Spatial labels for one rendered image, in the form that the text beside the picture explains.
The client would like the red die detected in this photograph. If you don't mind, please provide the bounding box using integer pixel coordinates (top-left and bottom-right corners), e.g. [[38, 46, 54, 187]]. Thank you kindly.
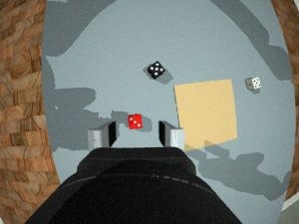
[[128, 114, 143, 129]]

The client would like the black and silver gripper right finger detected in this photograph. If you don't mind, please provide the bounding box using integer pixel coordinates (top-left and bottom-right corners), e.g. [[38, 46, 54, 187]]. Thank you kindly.
[[158, 120, 185, 152]]

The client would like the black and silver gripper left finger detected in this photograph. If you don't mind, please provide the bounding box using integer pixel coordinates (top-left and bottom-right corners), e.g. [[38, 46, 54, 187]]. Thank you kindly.
[[88, 121, 117, 153]]

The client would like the black die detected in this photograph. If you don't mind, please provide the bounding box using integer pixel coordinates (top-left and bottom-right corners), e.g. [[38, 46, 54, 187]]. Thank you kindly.
[[148, 61, 165, 80]]

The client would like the tan flat mat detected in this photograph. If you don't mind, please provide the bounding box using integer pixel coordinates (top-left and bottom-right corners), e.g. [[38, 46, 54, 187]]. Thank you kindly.
[[174, 79, 237, 151]]

